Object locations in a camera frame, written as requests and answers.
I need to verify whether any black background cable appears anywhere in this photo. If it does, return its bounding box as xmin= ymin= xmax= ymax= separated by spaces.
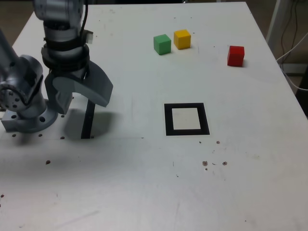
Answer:
xmin=280 ymin=0 xmax=304 ymax=64

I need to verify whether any black tape strip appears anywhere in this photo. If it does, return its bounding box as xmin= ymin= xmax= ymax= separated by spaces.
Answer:
xmin=81 ymin=100 xmax=96 ymax=140

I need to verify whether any red cube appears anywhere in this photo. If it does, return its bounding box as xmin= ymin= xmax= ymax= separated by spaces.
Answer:
xmin=227 ymin=45 xmax=245 ymax=67

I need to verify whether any white frame leg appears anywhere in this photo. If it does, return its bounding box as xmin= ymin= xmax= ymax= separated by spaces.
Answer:
xmin=265 ymin=0 xmax=282 ymax=50

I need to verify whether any black tape square outline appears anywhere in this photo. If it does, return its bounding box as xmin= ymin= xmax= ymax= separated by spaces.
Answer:
xmin=164 ymin=103 xmax=210 ymax=137

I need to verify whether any green cube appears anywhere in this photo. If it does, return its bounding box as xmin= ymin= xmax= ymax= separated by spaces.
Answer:
xmin=153 ymin=34 xmax=172 ymax=56

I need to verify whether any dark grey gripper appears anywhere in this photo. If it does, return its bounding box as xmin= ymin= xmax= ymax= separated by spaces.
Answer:
xmin=45 ymin=60 xmax=114 ymax=116

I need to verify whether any yellow cube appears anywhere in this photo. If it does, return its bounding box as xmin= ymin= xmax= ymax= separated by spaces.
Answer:
xmin=173 ymin=29 xmax=192 ymax=51

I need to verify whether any white background cable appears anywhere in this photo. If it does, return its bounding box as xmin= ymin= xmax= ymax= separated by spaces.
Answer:
xmin=276 ymin=31 xmax=308 ymax=91

